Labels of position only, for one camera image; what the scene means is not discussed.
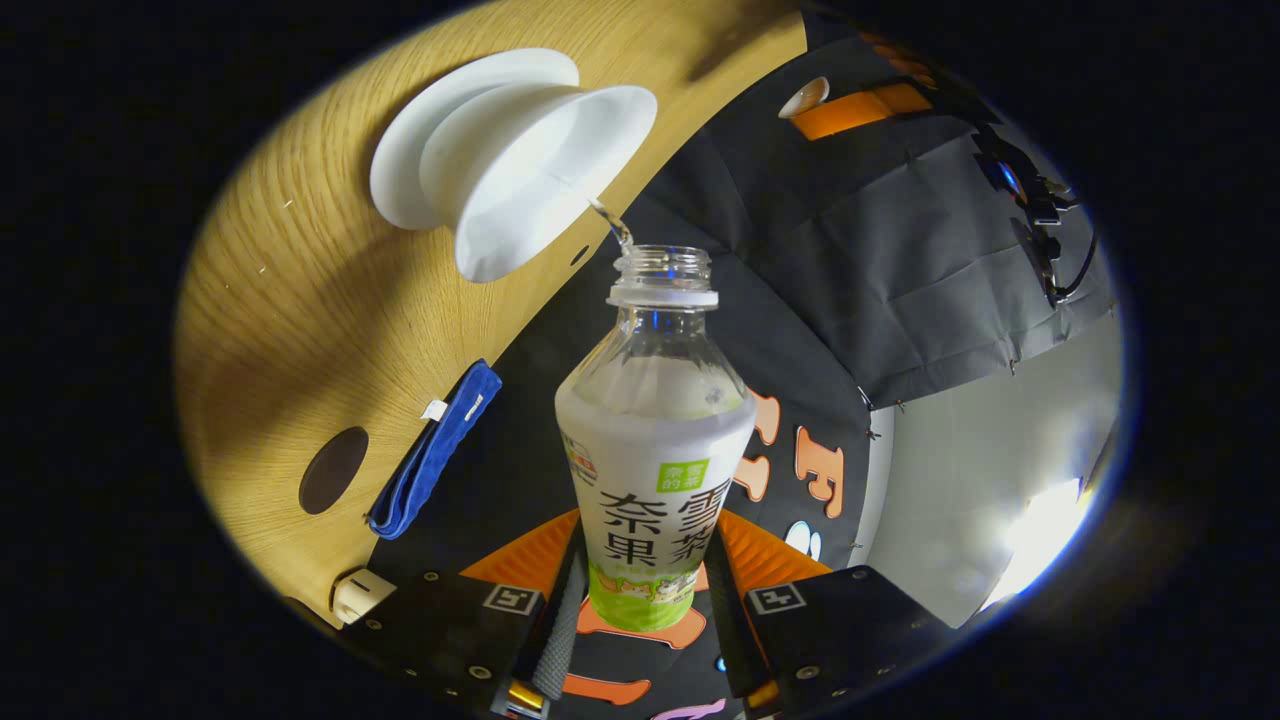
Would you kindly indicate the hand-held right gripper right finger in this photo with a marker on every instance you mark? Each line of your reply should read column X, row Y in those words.
column 725, row 640

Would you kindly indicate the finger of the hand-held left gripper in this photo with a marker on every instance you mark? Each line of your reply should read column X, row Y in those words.
column 900, row 62
column 860, row 110

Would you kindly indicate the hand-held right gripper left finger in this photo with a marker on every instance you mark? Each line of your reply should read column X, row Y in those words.
column 560, row 640

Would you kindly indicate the clear water bottle white label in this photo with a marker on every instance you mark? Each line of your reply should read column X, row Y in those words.
column 655, row 470

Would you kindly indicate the dark round coaster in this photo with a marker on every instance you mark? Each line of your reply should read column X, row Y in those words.
column 333, row 470

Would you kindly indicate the white teacup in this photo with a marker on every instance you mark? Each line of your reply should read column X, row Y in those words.
column 540, row 170

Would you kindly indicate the white toaster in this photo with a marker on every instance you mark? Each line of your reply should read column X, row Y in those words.
column 362, row 595

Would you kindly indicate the blue towel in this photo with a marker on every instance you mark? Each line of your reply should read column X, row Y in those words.
column 440, row 450

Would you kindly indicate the white saucer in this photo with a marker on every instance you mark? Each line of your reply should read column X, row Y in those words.
column 400, row 170

